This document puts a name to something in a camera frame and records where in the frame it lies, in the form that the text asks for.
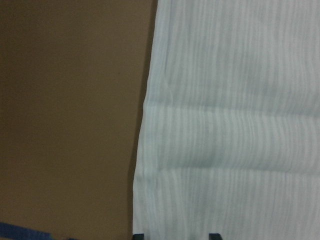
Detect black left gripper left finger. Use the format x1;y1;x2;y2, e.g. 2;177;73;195
133;233;145;240

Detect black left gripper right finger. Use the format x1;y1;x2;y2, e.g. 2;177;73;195
208;233;221;240

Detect light blue striped shirt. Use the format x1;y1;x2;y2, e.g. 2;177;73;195
132;0;320;240

